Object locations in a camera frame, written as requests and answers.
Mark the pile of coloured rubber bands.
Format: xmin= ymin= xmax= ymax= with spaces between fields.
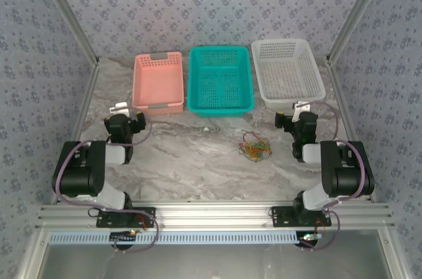
xmin=239 ymin=142 xmax=272 ymax=162

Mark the aluminium mounting beam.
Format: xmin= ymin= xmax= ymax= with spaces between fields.
xmin=35 ymin=201 xmax=396 ymax=230

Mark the slotted grey cable duct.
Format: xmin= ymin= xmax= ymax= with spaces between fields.
xmin=48 ymin=230 xmax=301 ymax=245

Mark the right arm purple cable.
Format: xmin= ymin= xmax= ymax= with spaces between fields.
xmin=301 ymin=100 xmax=375 ymax=253

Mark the teal plastic basket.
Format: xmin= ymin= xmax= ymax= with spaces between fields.
xmin=187 ymin=46 xmax=255 ymax=119

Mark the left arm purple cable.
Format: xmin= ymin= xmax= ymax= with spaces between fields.
xmin=53 ymin=117 xmax=160 ymax=255

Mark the aluminium frame upright post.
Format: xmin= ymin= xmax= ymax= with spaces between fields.
xmin=325 ymin=0 xmax=395 ymax=62
xmin=32 ymin=0 xmax=100 ymax=67

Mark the aluminium frame leg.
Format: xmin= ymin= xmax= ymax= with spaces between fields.
xmin=15 ymin=228 xmax=50 ymax=279
xmin=377 ymin=228 xmax=409 ymax=279

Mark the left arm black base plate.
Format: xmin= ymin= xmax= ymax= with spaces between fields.
xmin=96 ymin=206 xmax=157 ymax=229

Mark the aluminium frame side rail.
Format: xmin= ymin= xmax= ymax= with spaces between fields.
xmin=325 ymin=57 xmax=377 ymax=203
xmin=51 ymin=61 xmax=102 ymax=206

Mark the white plastic basket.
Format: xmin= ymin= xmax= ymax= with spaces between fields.
xmin=251 ymin=38 xmax=327 ymax=111

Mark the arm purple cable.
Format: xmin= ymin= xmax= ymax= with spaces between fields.
xmin=53 ymin=117 xmax=160 ymax=255
xmin=301 ymin=100 xmax=375 ymax=253

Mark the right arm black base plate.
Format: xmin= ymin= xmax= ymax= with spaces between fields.
xmin=270 ymin=205 xmax=332 ymax=228

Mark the grey metal panel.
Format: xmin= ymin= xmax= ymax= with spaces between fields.
xmin=35 ymin=231 xmax=397 ymax=279

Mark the pink plastic basket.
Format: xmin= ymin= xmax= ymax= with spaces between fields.
xmin=131 ymin=51 xmax=185 ymax=115

